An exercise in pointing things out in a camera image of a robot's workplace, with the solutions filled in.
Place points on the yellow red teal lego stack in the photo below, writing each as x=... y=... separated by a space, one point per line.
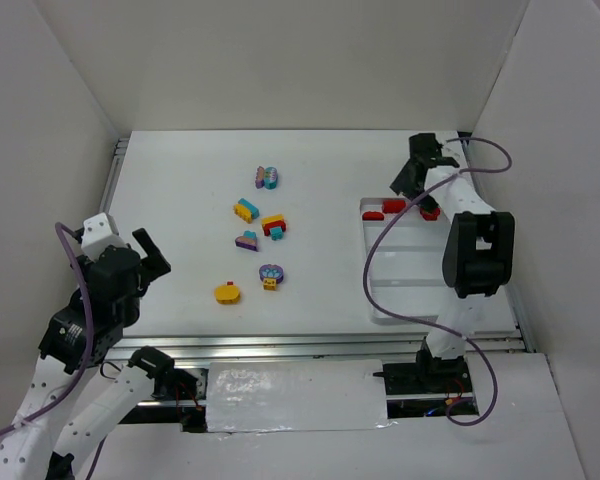
x=274 y=226

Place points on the purple and teal lego stack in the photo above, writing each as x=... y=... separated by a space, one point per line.
x=248 y=240

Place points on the purple flower lego piece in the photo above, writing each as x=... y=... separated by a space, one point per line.
x=271 y=271

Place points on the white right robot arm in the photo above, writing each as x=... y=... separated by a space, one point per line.
x=478 y=254

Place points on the red flower lego piece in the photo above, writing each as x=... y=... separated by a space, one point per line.
x=430 y=215

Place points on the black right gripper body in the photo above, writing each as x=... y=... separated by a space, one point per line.
x=421 y=163

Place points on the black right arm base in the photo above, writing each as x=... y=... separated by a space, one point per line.
x=412 y=394

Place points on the pastel flower lego stack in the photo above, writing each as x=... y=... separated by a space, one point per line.
x=266 y=178

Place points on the white sorting tray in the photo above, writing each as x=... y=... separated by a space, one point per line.
x=405 y=274

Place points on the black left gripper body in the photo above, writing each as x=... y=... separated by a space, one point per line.
x=147 y=267

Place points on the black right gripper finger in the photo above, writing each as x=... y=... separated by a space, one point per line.
x=427 y=202
x=409 y=181

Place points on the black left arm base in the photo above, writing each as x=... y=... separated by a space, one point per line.
x=183 y=404

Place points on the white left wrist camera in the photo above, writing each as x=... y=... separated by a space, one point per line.
x=99 y=232

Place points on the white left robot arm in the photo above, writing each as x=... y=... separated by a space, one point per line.
x=45 y=440

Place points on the small yellow lego brick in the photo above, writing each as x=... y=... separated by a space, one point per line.
x=270 y=284

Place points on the yellow round lego piece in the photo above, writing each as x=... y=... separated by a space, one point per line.
x=227 y=294

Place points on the red studded lego brick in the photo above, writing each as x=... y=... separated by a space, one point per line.
x=393 y=206

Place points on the aluminium table frame rails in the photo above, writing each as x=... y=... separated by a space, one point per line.
x=181 y=187

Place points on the yellow and teal lego stack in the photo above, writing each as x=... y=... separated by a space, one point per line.
x=246 y=210

